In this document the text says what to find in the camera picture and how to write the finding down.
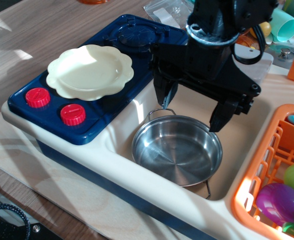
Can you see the cream scalloped plastic plate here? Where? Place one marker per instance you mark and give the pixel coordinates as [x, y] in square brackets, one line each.
[89, 72]

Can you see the cream toy sink unit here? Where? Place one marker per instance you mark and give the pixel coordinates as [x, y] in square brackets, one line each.
[108, 158]

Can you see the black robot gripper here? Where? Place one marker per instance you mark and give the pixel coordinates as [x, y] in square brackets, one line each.
[206, 70]

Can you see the left red stove knob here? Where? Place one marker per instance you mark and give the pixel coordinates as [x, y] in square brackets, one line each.
[38, 97]

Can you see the orange plastic dish rack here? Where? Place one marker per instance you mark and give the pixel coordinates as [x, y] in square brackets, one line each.
[273, 156]

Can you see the purple toy eggplant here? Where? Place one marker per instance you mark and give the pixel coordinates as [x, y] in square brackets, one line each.
[276, 202]

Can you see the metal pot lid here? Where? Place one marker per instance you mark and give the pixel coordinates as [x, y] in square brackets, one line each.
[285, 54]

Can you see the clear plastic bag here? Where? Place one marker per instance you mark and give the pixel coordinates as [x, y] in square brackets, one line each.
[170, 12]

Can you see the blue toy stove top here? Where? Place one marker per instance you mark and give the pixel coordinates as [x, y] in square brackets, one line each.
[131, 35]

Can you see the right red stove knob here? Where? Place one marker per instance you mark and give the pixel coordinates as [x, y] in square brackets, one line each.
[73, 114]

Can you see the teal plastic cup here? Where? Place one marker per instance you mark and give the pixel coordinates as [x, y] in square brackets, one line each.
[282, 26]

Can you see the stainless steel pan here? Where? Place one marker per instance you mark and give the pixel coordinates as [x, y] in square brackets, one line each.
[178, 148]

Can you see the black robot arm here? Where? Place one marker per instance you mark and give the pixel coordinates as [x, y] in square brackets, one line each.
[219, 23]

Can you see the red stove knob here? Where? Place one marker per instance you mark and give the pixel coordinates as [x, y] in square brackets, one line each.
[38, 97]
[73, 114]

